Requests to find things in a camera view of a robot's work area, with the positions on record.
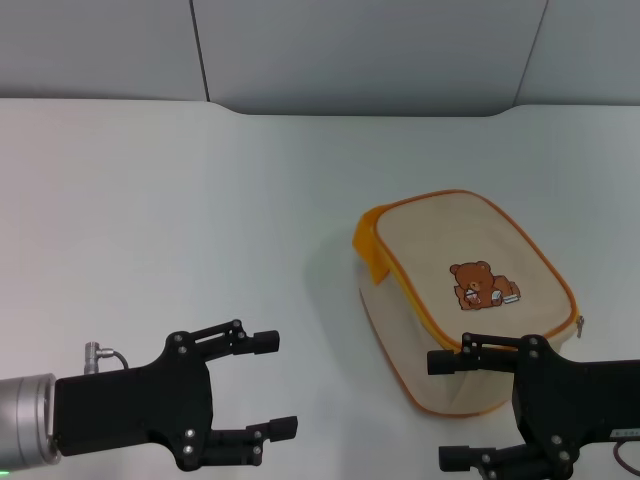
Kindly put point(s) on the beige food bag orange trim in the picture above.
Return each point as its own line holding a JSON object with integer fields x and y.
{"x": 450, "y": 240}

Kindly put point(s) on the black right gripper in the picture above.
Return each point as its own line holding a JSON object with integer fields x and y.
{"x": 575, "y": 405}

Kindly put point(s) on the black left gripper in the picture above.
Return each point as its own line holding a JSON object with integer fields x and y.
{"x": 135, "y": 405}

